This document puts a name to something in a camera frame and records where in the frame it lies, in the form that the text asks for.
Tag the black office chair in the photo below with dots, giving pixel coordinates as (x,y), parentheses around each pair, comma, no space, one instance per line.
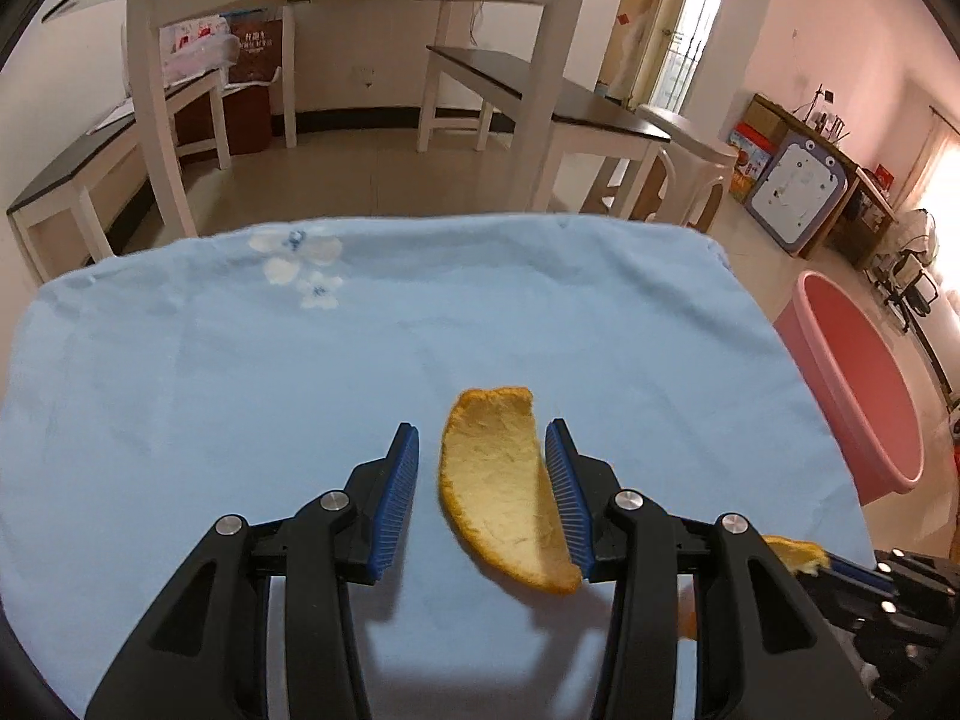
(907,289)

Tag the dark top white bench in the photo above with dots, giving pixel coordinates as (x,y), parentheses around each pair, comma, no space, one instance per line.
(540,94)

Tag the dark red paper bag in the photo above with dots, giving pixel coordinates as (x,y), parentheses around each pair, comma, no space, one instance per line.
(255,82)

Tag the large orange peel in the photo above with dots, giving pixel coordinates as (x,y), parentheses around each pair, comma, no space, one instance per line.
(502,487)

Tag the children's drawing board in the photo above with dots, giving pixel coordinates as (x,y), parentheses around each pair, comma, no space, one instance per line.
(799,191)

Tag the brown cardboard box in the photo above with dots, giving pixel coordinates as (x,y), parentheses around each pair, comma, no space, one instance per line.
(761,114)

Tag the colourful fruit print box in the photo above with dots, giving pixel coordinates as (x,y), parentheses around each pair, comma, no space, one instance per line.
(750,165)

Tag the glass top dining table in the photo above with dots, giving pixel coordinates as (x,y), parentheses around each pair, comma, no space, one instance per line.
(547,75)

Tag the white plastic bag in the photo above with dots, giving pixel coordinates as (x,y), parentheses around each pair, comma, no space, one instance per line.
(199,45)

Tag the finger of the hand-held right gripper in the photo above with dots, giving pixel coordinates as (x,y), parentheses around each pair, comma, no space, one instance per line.
(855,574)

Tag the wooden desk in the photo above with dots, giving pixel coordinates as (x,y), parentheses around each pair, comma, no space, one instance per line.
(866,202)

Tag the beige plastic stool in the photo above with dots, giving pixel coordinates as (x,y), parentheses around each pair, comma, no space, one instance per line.
(697,157)

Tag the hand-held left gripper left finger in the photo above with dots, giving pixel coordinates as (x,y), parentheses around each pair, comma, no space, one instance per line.
(395,499)

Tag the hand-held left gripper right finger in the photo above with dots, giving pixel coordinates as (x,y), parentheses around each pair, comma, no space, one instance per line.
(568,499)

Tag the dark top bench with papers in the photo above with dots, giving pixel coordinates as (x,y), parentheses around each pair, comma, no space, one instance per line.
(67,180)

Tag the pink plastic basin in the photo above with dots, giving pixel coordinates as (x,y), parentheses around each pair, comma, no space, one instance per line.
(862,390)

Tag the small orange peel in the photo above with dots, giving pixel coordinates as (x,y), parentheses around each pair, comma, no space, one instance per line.
(795,551)

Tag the light blue floral cloth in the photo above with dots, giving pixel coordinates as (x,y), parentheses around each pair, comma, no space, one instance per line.
(225,375)

